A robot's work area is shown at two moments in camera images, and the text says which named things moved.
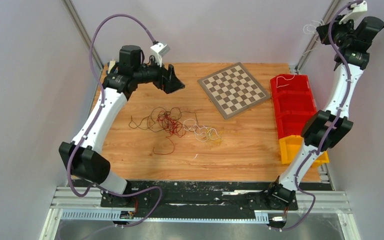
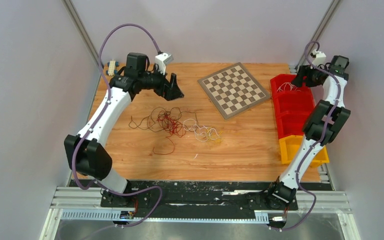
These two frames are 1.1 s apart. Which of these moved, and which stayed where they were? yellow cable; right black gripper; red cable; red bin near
Moved: right black gripper
Stayed: red bin near; red cable; yellow cable
